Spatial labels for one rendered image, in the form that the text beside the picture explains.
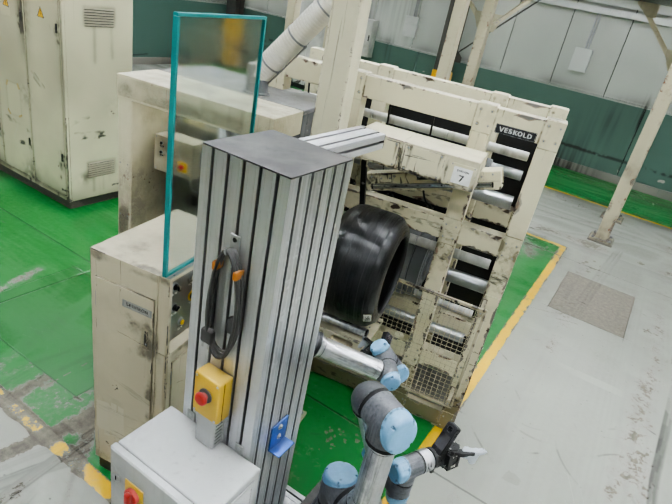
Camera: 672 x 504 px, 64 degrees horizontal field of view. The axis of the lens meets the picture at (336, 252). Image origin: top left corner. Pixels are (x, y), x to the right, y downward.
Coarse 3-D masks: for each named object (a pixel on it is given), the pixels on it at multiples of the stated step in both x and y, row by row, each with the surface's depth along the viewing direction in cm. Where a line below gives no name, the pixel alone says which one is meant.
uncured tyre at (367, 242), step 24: (360, 216) 247; (384, 216) 249; (360, 240) 239; (384, 240) 239; (408, 240) 269; (336, 264) 239; (360, 264) 236; (384, 264) 237; (336, 288) 242; (360, 288) 237; (384, 288) 287; (336, 312) 253; (360, 312) 244
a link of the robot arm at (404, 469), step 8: (400, 456) 174; (408, 456) 174; (416, 456) 174; (392, 464) 171; (400, 464) 170; (408, 464) 170; (416, 464) 172; (424, 464) 173; (392, 472) 171; (400, 472) 168; (408, 472) 169; (416, 472) 171; (424, 472) 174; (392, 480) 171; (400, 480) 168; (408, 480) 171
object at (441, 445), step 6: (450, 426) 179; (456, 426) 178; (444, 432) 180; (450, 432) 178; (456, 432) 178; (438, 438) 181; (444, 438) 179; (450, 438) 178; (438, 444) 180; (444, 444) 178; (450, 444) 178; (438, 450) 179; (444, 450) 178
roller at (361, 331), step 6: (324, 312) 268; (324, 318) 266; (330, 318) 266; (336, 318) 265; (336, 324) 265; (342, 324) 264; (348, 324) 263; (354, 324) 263; (348, 330) 264; (354, 330) 262; (360, 330) 261; (366, 330) 261; (366, 336) 262
